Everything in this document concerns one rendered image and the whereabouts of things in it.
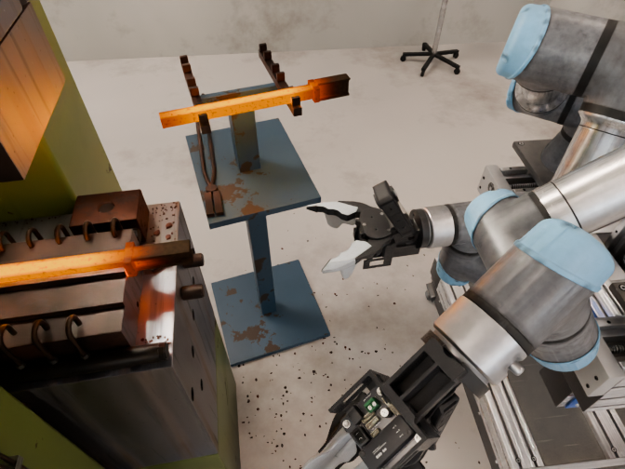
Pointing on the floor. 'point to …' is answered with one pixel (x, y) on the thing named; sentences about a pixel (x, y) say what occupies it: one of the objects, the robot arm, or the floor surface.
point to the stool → (435, 46)
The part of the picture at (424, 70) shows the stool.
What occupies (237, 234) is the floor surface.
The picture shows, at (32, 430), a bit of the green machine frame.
